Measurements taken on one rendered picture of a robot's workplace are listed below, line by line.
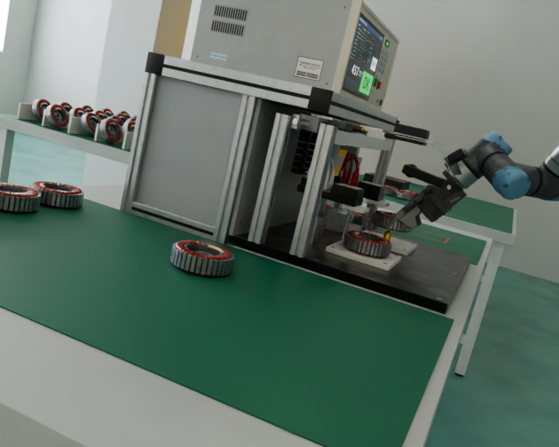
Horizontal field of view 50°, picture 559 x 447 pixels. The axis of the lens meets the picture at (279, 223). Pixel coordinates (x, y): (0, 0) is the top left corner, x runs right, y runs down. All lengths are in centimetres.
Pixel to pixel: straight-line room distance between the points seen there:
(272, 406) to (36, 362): 25
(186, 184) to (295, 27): 43
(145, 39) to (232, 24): 390
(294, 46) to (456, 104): 542
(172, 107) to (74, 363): 80
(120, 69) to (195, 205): 417
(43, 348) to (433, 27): 643
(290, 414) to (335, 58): 89
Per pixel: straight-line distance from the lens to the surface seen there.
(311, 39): 138
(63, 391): 63
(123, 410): 61
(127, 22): 548
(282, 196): 151
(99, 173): 554
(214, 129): 131
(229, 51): 146
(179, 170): 135
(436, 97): 678
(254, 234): 128
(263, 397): 67
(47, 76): 919
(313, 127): 132
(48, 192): 134
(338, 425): 66
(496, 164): 153
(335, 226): 164
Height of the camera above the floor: 105
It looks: 10 degrees down
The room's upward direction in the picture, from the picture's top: 13 degrees clockwise
